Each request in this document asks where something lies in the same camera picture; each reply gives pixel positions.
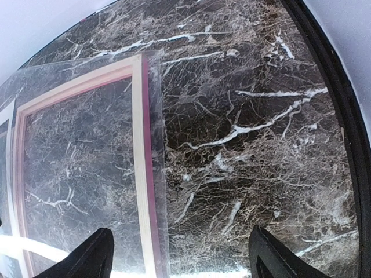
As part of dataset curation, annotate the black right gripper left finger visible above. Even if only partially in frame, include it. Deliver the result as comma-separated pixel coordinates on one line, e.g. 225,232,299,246
37,228,114,278

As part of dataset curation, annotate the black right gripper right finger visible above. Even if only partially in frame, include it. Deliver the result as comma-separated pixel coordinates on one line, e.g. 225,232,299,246
249,225,327,277

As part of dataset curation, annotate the wooden pink picture frame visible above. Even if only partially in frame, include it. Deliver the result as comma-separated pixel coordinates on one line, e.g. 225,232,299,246
12,54,162,277

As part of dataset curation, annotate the clear acrylic sheet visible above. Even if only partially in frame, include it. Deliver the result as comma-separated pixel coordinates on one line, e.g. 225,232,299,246
1,52,169,277

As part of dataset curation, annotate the white photo mat board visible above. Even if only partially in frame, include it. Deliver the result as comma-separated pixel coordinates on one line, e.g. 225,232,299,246
1,100,28,277

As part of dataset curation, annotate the right black corner post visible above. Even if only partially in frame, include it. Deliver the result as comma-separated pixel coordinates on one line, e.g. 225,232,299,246
282,1,370,277

